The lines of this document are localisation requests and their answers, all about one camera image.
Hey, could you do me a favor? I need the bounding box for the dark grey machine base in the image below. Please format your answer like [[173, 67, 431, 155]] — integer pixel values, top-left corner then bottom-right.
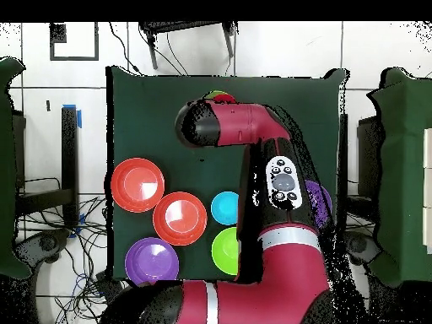
[[13, 229, 71, 269], [347, 232, 383, 266]]

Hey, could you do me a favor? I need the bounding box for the large orange plastic bowl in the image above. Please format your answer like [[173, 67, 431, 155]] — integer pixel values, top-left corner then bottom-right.
[[152, 191, 208, 246], [111, 157, 165, 213]]

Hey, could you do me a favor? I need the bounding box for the black power strip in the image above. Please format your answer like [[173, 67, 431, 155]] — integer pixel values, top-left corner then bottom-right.
[[94, 270, 124, 300]]

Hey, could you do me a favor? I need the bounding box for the black square floor frame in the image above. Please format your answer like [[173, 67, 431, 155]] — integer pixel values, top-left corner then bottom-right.
[[49, 22, 100, 62]]

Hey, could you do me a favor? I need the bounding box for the large purple plastic bowl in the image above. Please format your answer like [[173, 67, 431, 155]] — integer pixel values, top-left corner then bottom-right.
[[124, 236, 180, 286], [304, 179, 333, 230]]

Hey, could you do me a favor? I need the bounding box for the white box stack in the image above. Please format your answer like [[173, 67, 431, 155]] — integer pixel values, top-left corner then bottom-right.
[[423, 127, 432, 254]]

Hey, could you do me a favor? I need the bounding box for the small blue plastic bowl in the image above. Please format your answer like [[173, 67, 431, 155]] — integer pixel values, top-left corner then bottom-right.
[[210, 191, 240, 226]]

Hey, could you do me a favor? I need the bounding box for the black metal frame stand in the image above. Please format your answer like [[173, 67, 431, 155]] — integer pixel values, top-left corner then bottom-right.
[[138, 21, 238, 71]]

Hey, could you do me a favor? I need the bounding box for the thin black floor cable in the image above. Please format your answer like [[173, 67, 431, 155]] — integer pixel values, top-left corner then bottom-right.
[[108, 21, 143, 76]]

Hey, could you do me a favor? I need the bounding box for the large green plastic bowl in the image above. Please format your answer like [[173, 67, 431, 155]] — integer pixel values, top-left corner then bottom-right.
[[211, 226, 240, 276]]

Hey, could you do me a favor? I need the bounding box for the dark green side table cloth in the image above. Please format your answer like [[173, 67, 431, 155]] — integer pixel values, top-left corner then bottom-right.
[[0, 57, 32, 280], [366, 66, 432, 288]]

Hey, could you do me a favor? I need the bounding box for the tangle of black cables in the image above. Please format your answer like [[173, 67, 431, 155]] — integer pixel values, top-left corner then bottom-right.
[[16, 176, 116, 324]]

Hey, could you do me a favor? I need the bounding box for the small green plastic bowl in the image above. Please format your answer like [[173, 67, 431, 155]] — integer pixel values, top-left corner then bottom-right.
[[203, 89, 234, 101]]

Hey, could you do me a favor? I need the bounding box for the black metal beam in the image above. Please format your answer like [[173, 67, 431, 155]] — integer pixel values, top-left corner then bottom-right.
[[16, 187, 73, 217], [61, 105, 79, 227]]

